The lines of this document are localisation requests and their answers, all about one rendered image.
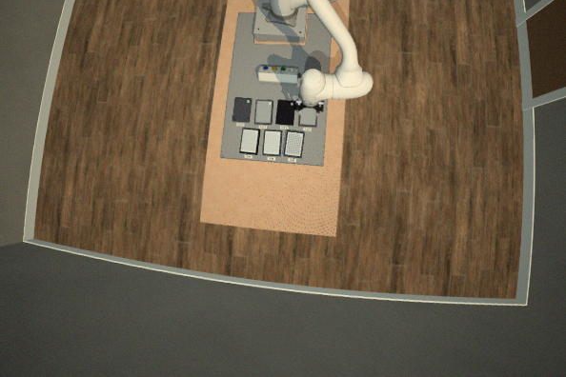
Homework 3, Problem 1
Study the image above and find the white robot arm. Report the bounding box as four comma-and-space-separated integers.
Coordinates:
262, 0, 373, 107

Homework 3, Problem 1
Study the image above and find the cream operator panel with buttons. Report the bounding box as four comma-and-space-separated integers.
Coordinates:
258, 66, 301, 86

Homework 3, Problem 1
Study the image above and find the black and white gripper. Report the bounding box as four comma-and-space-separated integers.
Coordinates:
294, 99, 324, 116

